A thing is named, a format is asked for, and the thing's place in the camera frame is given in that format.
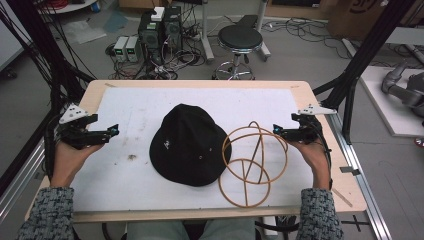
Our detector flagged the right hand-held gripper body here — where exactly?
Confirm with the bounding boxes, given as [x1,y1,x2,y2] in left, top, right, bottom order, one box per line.
[290,103,338,145]

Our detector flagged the black round stool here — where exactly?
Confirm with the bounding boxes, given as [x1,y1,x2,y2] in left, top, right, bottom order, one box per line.
[211,24,265,81]

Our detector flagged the grey power supply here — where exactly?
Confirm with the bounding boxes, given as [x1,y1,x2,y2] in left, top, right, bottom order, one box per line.
[112,35,130,63]
[125,35,142,63]

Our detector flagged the cardboard box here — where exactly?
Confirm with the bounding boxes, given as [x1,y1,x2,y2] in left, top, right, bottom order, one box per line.
[327,0,424,42]

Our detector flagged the person's right hand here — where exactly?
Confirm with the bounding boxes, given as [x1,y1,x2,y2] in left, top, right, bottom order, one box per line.
[288,131,333,192]

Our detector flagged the black bucket hat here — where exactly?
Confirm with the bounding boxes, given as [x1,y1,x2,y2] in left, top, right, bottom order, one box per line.
[148,103,233,188]

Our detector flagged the rattan ring hat stand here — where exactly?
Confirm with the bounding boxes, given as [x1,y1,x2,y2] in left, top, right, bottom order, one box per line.
[217,120,290,209]

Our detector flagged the white table mat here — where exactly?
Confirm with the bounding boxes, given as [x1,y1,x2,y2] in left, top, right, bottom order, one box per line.
[70,86,315,213]

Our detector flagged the white round table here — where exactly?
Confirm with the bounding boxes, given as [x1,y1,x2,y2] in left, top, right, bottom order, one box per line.
[37,0,98,15]

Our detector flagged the aluminium rail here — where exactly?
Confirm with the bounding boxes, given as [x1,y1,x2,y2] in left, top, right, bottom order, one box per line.
[328,112,394,240]
[0,139,47,224]

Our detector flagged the black tape cross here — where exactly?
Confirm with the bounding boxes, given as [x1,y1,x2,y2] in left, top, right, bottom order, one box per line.
[341,214,370,233]

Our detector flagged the person's left hand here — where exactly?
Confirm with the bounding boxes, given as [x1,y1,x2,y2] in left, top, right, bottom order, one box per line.
[49,139,105,189]

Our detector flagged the white floor platform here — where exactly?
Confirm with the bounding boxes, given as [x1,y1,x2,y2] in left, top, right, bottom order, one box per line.
[359,65,424,138]

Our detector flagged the black computer tower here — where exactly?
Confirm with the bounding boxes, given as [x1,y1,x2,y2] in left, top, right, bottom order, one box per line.
[137,11,165,66]
[162,5,183,52]

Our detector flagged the person's legs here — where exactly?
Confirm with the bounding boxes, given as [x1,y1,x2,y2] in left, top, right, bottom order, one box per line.
[125,218,257,240]

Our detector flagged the white desk leg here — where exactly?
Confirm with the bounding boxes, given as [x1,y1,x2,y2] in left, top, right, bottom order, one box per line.
[255,0,272,62]
[199,0,216,64]

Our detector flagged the grey tape strip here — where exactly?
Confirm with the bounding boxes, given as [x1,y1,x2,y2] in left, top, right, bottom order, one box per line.
[339,165,362,177]

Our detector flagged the white box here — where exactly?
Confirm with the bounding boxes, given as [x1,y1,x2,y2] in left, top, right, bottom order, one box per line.
[150,6,166,23]

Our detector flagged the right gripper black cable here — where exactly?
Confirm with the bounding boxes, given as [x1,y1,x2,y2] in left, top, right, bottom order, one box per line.
[308,121,334,192]

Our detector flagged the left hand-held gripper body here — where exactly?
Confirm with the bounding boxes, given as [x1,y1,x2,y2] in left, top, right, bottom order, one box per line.
[57,103,99,151]

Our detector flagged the black frame post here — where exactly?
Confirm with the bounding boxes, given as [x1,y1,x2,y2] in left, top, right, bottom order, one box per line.
[5,0,96,114]
[312,0,417,145]

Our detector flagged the tangle of floor cables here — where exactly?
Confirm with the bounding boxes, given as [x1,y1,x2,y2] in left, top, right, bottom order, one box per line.
[105,39,208,81]

